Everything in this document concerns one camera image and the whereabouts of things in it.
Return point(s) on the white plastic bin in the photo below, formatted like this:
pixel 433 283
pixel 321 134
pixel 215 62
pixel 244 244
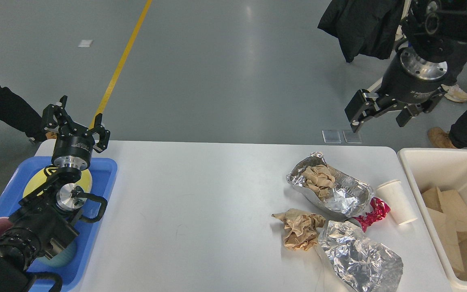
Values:
pixel 447 169

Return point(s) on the paper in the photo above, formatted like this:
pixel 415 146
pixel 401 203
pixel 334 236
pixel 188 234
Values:
pixel 319 179

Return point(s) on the crumpled brown paper ball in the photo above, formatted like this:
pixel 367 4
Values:
pixel 300 228

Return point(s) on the black jacket on chair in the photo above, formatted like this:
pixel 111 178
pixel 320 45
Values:
pixel 363 27

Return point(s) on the person in black clothes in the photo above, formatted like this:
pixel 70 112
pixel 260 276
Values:
pixel 17 113

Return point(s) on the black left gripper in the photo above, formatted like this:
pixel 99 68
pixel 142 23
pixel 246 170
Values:
pixel 69 150

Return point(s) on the white paper cup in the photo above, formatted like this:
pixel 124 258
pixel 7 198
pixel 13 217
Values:
pixel 393 194

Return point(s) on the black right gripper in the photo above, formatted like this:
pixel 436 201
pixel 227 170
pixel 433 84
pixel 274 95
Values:
pixel 409 79

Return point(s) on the white office chair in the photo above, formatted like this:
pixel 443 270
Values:
pixel 400 39

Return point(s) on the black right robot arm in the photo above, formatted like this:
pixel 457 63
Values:
pixel 432 27

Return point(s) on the red foil wrapper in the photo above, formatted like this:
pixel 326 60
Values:
pixel 379 211

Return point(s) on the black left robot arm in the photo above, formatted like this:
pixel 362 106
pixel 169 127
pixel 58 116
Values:
pixel 44 224

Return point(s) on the green grey mug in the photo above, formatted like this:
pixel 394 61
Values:
pixel 61 259

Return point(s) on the yellow plate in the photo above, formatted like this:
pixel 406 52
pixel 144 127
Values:
pixel 85 182

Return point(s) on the aluminium foil sheet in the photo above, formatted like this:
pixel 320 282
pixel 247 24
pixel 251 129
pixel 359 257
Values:
pixel 362 264
pixel 349 198

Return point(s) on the tan boot right side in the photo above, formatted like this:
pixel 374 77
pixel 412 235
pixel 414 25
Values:
pixel 439 138

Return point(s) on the brown paper bag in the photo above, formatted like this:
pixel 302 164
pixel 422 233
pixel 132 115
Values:
pixel 450 203
pixel 445 227

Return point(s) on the blue plastic tray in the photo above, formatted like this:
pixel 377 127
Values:
pixel 103 171

